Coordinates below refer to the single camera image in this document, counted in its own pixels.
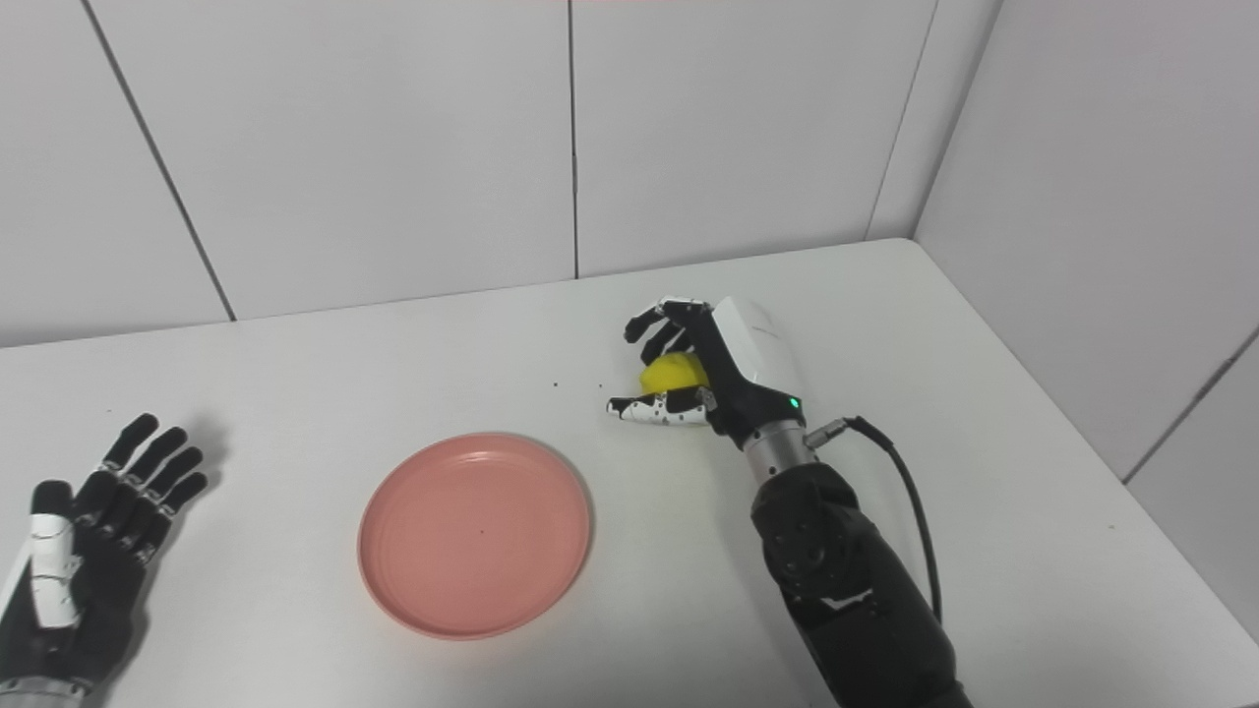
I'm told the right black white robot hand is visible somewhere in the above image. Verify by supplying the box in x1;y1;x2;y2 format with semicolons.
607;297;808;451

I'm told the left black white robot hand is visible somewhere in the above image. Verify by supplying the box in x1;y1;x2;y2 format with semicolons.
0;413;210;694

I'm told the yellow lemon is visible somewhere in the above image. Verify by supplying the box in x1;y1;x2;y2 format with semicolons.
639;352;711;399

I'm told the pink round plate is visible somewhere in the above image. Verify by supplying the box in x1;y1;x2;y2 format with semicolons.
357;433;593;641

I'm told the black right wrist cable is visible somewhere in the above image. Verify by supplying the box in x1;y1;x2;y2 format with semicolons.
805;416;943;625

